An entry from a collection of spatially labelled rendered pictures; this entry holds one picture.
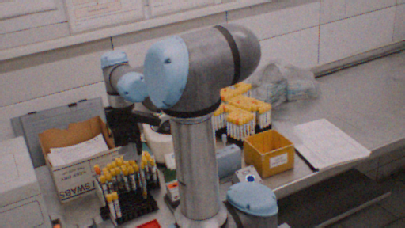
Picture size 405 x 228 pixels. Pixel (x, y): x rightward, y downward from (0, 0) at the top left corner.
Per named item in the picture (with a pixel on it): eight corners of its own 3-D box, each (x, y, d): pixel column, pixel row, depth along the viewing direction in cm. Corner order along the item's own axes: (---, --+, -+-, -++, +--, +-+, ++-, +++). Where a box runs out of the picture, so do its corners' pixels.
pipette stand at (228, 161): (220, 184, 153) (217, 160, 148) (210, 175, 158) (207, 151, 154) (244, 174, 157) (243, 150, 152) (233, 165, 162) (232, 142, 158)
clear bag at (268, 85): (265, 115, 195) (264, 76, 186) (233, 106, 206) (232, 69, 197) (296, 94, 211) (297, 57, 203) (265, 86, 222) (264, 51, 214)
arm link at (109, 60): (104, 61, 116) (94, 53, 123) (111, 99, 121) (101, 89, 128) (132, 54, 119) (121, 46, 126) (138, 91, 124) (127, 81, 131)
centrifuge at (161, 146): (159, 178, 159) (155, 149, 154) (142, 140, 185) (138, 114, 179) (221, 161, 165) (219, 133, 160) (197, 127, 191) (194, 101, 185)
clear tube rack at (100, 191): (104, 209, 146) (100, 191, 143) (96, 193, 154) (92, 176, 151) (161, 188, 154) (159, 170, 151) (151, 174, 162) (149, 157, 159)
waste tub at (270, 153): (263, 180, 153) (262, 155, 148) (243, 161, 164) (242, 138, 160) (295, 168, 157) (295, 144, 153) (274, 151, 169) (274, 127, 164)
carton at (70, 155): (60, 205, 150) (49, 168, 143) (45, 166, 174) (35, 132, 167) (130, 180, 159) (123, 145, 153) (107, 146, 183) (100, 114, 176)
